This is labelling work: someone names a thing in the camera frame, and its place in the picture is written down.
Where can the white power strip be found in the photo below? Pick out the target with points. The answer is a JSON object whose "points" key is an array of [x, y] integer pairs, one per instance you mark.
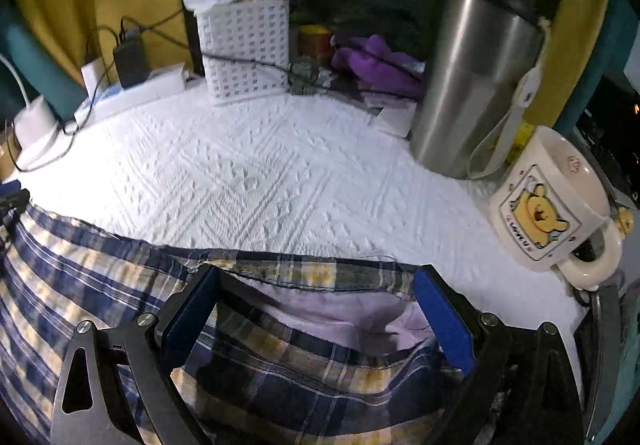
{"points": [[140, 90]]}

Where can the teal curtain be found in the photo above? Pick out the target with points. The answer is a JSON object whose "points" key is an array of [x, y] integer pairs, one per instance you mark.
{"points": [[607, 50], [35, 60]]}

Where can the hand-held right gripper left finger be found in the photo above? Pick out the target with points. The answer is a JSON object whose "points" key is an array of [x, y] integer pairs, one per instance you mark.
{"points": [[187, 320]]}

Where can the white textured tablecloth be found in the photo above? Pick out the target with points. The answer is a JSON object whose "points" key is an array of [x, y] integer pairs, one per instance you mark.
{"points": [[280, 165]]}

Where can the black smartphone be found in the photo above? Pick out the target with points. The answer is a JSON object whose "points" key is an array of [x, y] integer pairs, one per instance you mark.
{"points": [[607, 350]]}

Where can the white booklet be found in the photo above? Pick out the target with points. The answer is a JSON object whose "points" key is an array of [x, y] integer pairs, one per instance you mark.
{"points": [[395, 117]]}

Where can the white charger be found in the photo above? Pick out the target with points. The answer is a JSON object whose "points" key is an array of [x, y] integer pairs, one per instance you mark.
{"points": [[94, 77]]}

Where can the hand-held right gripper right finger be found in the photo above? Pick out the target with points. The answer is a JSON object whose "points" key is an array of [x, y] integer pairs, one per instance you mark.
{"points": [[445, 320]]}

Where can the blue plaid shirt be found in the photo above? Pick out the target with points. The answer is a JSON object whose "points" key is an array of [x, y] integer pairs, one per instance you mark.
{"points": [[300, 375]]}

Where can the purple cloth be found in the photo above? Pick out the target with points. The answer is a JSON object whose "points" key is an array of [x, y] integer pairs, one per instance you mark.
{"points": [[375, 60]]}

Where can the small grey figure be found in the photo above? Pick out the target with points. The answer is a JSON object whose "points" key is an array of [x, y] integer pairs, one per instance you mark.
{"points": [[304, 75]]}

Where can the steel tumbler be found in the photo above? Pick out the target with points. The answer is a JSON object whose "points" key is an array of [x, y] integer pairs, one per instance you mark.
{"points": [[470, 75]]}

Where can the black charger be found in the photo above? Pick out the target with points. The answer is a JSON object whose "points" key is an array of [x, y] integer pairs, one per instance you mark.
{"points": [[131, 62]]}

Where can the white plastic basket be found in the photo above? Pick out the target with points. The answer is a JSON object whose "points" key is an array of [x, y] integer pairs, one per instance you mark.
{"points": [[245, 50]]}

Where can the white desk lamp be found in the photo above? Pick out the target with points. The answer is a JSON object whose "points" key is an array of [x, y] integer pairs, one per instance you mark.
{"points": [[35, 130]]}

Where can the cream cartoon mug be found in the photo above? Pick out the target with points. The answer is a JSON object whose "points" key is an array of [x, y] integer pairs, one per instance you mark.
{"points": [[545, 205]]}

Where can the orange jar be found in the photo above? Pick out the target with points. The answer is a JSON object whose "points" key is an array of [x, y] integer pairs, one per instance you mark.
{"points": [[315, 40]]}

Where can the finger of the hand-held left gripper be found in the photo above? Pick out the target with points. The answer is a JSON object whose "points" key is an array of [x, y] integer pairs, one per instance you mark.
{"points": [[15, 200]]}

